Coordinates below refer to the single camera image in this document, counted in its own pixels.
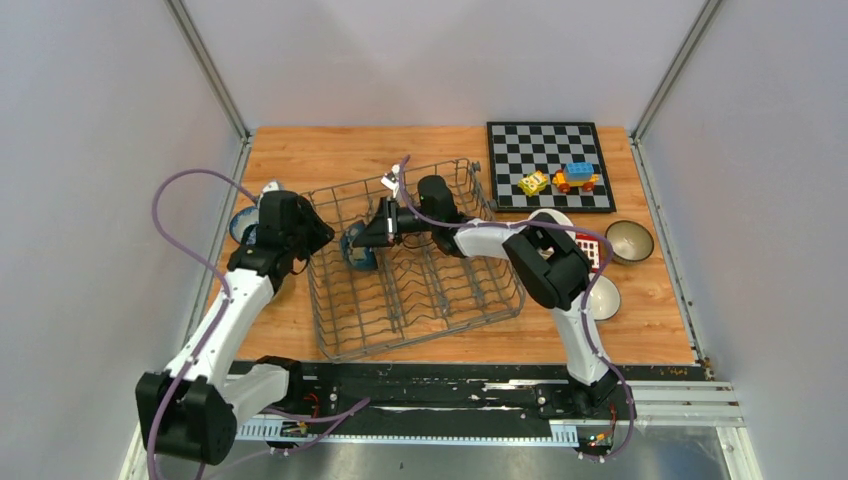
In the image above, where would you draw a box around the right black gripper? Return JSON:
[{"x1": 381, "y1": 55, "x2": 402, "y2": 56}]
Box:
[{"x1": 354, "y1": 197, "x2": 439, "y2": 249}]

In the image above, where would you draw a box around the dark teal glazed bowl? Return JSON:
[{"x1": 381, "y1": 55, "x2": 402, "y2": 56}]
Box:
[{"x1": 340, "y1": 220, "x2": 378, "y2": 271}]

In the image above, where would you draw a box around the grey wire dish rack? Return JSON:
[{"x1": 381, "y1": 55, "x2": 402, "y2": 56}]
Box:
[{"x1": 305, "y1": 177, "x2": 526, "y2": 362}]

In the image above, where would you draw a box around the blue floral white bowl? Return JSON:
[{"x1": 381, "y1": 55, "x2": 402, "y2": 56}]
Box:
[{"x1": 229, "y1": 205, "x2": 259, "y2": 245}]

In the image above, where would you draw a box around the beige speckled bowl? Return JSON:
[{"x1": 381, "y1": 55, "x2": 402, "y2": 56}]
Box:
[{"x1": 527, "y1": 208, "x2": 574, "y2": 231}]

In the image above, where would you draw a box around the dark blue white bowl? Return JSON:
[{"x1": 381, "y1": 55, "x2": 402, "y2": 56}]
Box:
[{"x1": 589, "y1": 275, "x2": 622, "y2": 322}]

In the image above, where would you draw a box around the black striped bowl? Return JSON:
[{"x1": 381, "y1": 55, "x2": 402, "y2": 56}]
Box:
[{"x1": 605, "y1": 220, "x2": 656, "y2": 265}]

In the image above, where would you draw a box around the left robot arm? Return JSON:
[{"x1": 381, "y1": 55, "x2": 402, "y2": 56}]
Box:
[{"x1": 135, "y1": 190, "x2": 334, "y2": 465}]

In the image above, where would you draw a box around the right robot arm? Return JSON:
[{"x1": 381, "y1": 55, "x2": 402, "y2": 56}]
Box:
[{"x1": 350, "y1": 174, "x2": 632, "y2": 418}]

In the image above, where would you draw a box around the black white checkerboard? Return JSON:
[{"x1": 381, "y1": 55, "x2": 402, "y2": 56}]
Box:
[{"x1": 486, "y1": 121, "x2": 617, "y2": 213}]

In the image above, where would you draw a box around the yellow toy block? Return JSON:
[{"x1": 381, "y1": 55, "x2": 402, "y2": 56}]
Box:
[{"x1": 517, "y1": 170, "x2": 549, "y2": 197}]

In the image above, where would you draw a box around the orange blue toy car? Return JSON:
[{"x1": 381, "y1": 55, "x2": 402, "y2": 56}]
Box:
[{"x1": 552, "y1": 162, "x2": 599, "y2": 194}]

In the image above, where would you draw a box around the red white toy block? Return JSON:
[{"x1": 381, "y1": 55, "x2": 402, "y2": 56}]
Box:
[{"x1": 575, "y1": 233, "x2": 602, "y2": 272}]

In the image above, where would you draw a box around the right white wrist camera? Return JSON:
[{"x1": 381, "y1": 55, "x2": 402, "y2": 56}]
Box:
[{"x1": 380, "y1": 164, "x2": 403, "y2": 200}]

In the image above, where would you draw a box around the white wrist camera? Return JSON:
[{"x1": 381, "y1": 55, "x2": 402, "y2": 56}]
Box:
[
  {"x1": 380, "y1": 164, "x2": 403, "y2": 200},
  {"x1": 259, "y1": 179, "x2": 284, "y2": 197}
]

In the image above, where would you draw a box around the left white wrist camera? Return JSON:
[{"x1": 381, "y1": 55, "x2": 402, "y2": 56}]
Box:
[{"x1": 259, "y1": 179, "x2": 284, "y2": 197}]

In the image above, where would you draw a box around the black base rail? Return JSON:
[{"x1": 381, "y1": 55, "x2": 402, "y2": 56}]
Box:
[{"x1": 142, "y1": 360, "x2": 743, "y2": 446}]

